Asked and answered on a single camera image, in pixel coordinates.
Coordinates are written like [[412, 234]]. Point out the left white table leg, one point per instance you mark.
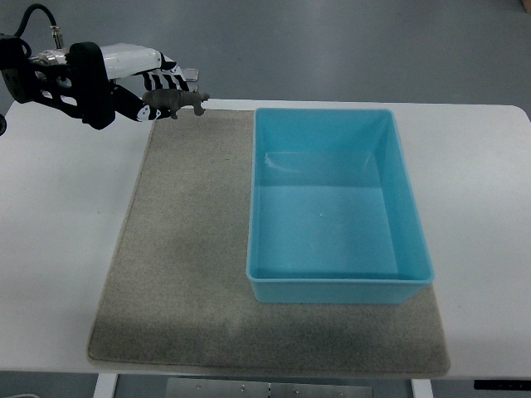
[[105, 385]]

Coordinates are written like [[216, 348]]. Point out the right white table leg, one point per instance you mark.
[[422, 388]]

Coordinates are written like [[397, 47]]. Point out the blue plastic box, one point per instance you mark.
[[333, 218]]

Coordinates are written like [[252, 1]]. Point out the upper clear floor plate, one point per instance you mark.
[[190, 74]]

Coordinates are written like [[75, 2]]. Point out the white table leg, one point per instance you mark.
[[105, 385], [422, 388]]

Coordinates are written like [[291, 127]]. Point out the brown toy hippo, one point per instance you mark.
[[173, 100]]

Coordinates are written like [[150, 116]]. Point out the black bar under table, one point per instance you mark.
[[502, 385]]

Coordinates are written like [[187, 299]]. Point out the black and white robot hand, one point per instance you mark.
[[134, 70]]

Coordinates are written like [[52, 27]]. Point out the grey metal table crossbar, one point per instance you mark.
[[189, 387]]

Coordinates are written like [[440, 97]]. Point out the grey felt mat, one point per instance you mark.
[[177, 294]]

